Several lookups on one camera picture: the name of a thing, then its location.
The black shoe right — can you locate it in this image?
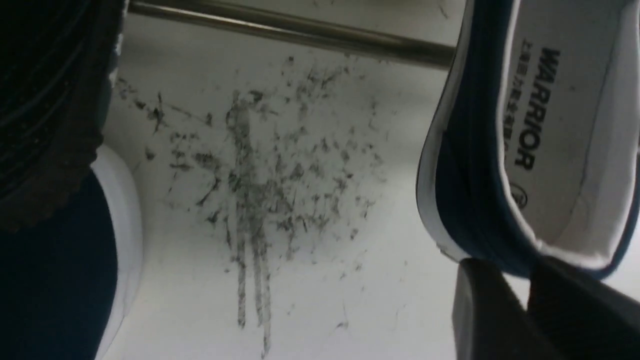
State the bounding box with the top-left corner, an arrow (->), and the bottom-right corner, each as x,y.
0,0 -> 129,231

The stainless steel shoe rack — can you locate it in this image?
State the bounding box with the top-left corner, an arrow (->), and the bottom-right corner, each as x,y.
128,0 -> 456,70

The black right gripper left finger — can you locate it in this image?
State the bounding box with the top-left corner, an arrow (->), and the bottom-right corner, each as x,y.
451,259 -> 563,360

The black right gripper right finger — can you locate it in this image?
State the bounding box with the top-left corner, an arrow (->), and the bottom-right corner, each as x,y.
526,257 -> 640,360

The navy slip-on shoe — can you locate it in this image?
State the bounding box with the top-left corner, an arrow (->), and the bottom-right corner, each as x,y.
0,145 -> 144,360
416,0 -> 639,280

